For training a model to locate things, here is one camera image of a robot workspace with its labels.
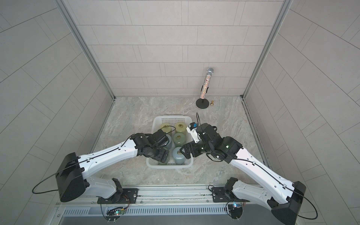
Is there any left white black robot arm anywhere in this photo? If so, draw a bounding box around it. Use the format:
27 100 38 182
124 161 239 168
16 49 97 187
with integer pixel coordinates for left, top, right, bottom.
55 129 170 203

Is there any green canister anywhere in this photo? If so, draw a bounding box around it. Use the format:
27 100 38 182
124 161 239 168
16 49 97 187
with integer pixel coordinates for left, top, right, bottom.
173 133 186 147

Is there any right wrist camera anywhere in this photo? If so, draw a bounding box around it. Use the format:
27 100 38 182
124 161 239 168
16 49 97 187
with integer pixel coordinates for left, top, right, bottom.
186 122 201 143

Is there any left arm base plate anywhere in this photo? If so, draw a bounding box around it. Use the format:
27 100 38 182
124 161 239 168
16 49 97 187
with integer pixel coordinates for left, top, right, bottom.
97 188 139 204

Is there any aluminium rail frame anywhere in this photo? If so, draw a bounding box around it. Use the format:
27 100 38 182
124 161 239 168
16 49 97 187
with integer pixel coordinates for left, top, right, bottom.
60 181 281 207

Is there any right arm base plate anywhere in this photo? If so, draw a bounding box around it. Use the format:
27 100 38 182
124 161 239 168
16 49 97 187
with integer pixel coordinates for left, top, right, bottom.
208 187 249 203

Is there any circuit board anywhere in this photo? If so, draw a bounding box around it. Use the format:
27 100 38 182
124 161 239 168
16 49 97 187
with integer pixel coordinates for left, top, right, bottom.
227 204 243 219
106 207 126 223

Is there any blue-grey canister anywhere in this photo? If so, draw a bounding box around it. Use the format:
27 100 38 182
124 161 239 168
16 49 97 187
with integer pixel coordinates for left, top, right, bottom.
165 134 173 150
172 147 187 165

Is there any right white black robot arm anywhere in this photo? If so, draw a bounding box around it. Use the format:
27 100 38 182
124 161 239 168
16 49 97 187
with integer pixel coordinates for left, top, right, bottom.
181 122 306 225

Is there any sprinkle tube on black stand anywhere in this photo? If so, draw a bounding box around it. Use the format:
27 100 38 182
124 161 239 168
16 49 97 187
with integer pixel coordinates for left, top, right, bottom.
196 68 214 109

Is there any right circuit board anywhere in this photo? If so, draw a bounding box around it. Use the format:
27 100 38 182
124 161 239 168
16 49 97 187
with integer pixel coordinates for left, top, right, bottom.
227 204 243 219

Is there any yellow-green canister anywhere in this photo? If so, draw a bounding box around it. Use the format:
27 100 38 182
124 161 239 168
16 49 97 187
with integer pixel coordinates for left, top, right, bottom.
175 122 187 134
159 123 173 134

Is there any left circuit board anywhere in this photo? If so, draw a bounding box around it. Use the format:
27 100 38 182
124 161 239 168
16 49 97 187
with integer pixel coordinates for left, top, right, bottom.
106 207 126 223

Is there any white plastic perforated basket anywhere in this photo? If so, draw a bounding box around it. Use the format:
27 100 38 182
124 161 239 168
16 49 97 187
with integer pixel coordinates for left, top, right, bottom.
146 115 194 169

